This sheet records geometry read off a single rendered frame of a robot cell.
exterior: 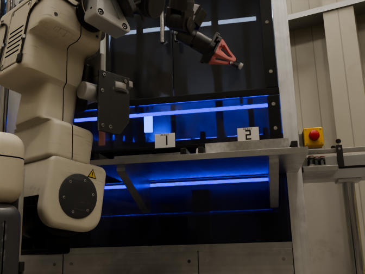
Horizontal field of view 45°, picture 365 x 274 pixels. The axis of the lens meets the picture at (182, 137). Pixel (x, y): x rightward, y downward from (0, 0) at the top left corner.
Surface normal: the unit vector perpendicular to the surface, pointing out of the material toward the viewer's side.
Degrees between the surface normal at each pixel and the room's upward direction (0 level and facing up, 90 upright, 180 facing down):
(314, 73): 90
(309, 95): 90
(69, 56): 90
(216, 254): 90
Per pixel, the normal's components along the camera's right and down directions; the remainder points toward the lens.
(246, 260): -0.18, -0.22
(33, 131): -0.67, -0.29
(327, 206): -0.47, -0.19
